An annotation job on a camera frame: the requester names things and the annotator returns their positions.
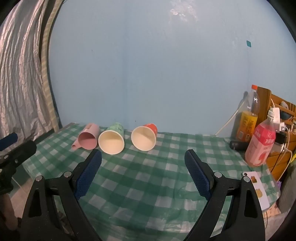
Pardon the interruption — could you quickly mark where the orange paper cup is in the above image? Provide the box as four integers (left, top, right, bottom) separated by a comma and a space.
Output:
131, 123, 158, 151

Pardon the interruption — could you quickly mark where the green paper cup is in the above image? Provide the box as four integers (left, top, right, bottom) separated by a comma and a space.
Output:
98, 123, 125, 155

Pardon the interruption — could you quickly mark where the silver grey curtain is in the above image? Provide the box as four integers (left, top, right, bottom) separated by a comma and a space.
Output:
1, 1, 53, 143

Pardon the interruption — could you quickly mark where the white card with stickers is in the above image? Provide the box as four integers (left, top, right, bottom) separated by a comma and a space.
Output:
242, 171, 270, 212

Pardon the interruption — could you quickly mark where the black cylindrical object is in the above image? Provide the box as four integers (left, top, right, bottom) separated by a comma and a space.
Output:
229, 141, 249, 152

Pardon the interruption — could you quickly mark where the pink drink bottle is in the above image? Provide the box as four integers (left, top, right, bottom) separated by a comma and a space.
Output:
245, 110, 276, 167

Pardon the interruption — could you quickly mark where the pink plastic mug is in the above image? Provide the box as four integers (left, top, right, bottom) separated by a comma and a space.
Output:
72, 123, 100, 150

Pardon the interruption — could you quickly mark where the green white checkered tablecloth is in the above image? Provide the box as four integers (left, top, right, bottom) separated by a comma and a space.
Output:
23, 124, 280, 240

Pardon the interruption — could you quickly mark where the orange juice bottle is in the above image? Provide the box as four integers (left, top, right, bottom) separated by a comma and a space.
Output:
236, 85, 260, 142

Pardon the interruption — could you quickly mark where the beige striped curtain edge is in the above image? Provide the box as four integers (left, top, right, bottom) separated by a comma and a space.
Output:
41, 1, 63, 132

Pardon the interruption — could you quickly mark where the white cable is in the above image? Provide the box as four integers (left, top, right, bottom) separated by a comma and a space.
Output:
215, 99, 246, 136

